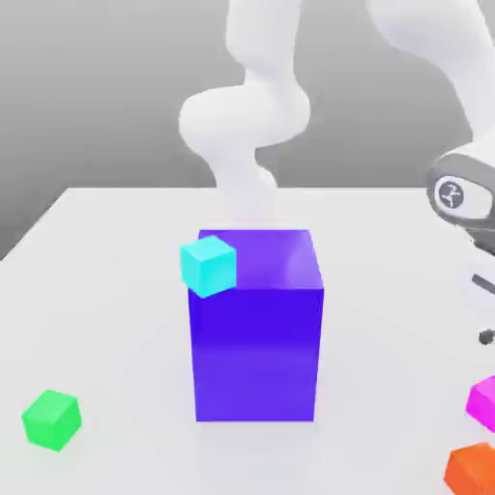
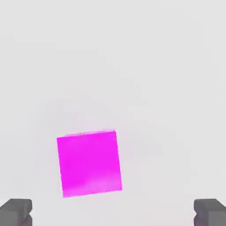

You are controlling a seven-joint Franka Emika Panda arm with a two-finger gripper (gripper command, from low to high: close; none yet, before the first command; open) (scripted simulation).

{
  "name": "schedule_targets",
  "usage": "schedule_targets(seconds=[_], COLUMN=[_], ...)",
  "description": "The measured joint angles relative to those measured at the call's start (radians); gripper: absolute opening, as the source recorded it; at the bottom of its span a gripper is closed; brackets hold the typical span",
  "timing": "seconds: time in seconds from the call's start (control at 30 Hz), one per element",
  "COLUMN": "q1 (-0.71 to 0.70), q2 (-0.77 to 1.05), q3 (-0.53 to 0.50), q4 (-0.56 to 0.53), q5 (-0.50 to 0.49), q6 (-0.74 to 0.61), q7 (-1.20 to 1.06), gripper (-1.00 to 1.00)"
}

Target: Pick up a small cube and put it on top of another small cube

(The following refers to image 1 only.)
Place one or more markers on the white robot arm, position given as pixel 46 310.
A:
pixel 247 116

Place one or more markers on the small orange cube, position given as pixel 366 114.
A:
pixel 473 471

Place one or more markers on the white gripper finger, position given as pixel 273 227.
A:
pixel 488 337

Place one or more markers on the large blue box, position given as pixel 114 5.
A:
pixel 255 348

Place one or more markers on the small cyan cube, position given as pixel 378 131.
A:
pixel 207 267

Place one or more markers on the small green cube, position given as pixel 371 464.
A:
pixel 50 421

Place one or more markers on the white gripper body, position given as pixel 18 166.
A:
pixel 477 305

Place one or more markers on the small magenta cube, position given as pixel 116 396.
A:
pixel 483 404

